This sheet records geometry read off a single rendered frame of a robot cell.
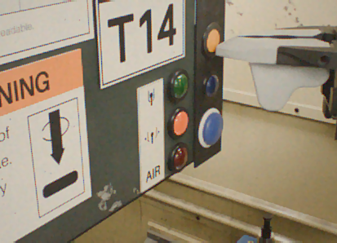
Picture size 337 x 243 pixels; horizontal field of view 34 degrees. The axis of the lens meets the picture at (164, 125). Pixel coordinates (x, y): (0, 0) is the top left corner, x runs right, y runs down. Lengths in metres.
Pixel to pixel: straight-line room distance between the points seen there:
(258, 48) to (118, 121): 0.13
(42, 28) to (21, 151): 0.07
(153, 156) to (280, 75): 0.12
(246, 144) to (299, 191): 0.17
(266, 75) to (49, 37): 0.20
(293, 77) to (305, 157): 0.85
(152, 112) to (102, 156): 0.06
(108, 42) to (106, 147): 0.07
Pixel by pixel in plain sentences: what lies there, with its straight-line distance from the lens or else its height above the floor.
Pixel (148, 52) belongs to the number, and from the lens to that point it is 0.40.
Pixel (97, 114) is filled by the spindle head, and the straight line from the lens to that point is 0.37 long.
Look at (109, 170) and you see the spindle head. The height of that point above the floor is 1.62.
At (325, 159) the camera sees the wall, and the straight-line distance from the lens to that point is 1.28.
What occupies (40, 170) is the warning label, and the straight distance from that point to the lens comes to 0.34.
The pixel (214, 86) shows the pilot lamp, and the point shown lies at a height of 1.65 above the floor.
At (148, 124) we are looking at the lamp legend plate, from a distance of 0.42.
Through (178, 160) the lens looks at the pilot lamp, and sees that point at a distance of 0.45.
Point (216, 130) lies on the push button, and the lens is 0.49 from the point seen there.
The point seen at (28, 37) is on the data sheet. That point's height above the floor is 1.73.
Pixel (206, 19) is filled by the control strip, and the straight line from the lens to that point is 0.46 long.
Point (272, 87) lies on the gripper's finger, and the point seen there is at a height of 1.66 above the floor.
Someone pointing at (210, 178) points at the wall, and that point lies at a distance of 1.46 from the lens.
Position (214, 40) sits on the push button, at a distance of 0.47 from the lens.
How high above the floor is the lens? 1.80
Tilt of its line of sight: 23 degrees down
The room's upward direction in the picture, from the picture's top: 1 degrees counter-clockwise
